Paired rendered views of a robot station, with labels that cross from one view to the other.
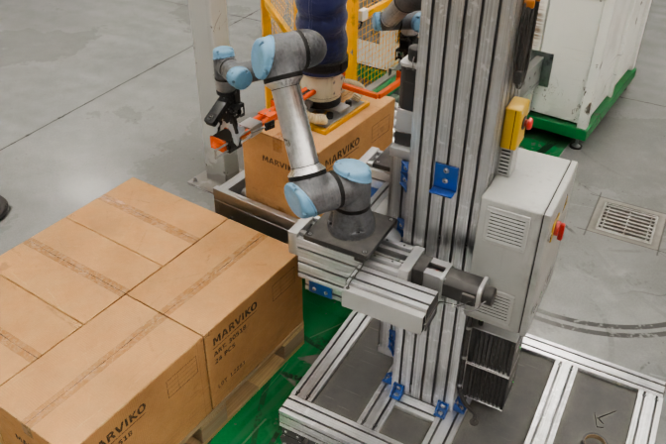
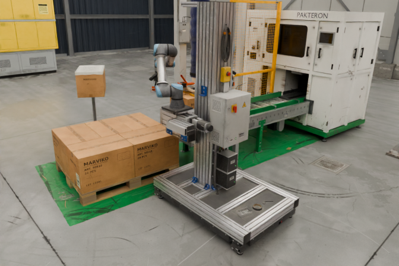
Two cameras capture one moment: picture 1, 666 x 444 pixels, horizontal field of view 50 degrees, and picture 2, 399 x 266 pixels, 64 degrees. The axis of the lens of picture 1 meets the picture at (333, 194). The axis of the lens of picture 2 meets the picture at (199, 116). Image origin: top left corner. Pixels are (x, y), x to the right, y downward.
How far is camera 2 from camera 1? 1.65 m
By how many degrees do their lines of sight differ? 23
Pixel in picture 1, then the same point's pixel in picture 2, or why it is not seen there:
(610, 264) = (313, 174)
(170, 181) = not seen: hidden behind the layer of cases
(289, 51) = (162, 47)
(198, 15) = (176, 68)
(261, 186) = not seen: hidden behind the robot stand
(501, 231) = (215, 106)
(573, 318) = (285, 186)
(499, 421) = (226, 195)
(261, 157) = not seen: hidden behind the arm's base
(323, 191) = (164, 88)
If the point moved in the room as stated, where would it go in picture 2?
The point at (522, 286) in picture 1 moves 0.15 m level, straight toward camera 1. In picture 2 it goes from (222, 127) to (212, 132)
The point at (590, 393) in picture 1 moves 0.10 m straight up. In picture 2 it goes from (266, 195) to (267, 187)
